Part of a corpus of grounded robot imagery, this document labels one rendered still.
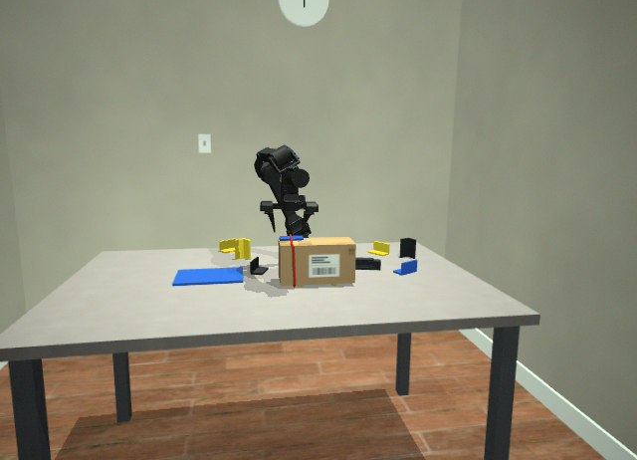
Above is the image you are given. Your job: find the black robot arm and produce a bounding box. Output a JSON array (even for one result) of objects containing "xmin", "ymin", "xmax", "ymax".
[{"xmin": 254, "ymin": 145, "xmax": 312, "ymax": 238}]

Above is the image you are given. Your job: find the tan cardboard box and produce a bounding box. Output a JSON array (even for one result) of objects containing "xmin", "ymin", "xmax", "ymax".
[{"xmin": 279, "ymin": 237, "xmax": 356, "ymax": 286}]

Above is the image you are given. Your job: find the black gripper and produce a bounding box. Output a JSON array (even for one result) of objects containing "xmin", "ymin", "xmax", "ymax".
[{"xmin": 260, "ymin": 185, "xmax": 319, "ymax": 233}]

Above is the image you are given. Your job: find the blue flat rectangular slab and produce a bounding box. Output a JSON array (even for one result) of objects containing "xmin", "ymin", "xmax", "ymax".
[{"xmin": 172, "ymin": 267, "xmax": 243, "ymax": 286}]

